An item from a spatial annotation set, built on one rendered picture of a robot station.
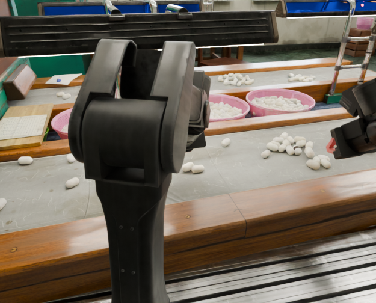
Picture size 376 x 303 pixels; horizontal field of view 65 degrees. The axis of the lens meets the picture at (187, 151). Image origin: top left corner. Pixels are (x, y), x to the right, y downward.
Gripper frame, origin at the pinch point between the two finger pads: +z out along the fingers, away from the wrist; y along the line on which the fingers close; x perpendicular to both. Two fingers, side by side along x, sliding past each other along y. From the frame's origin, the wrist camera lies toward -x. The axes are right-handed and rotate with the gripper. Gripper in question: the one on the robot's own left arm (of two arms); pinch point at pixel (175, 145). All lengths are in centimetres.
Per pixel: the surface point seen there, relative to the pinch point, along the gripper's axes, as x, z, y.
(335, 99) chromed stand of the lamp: -21, 43, -88
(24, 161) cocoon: -3.8, 13.7, 38.7
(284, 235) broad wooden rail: 25.2, -12.1, -17.3
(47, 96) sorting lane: -42, 60, 40
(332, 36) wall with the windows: -269, 402, -445
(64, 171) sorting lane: 1.1, 10.1, 28.4
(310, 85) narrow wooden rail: -28, 40, -75
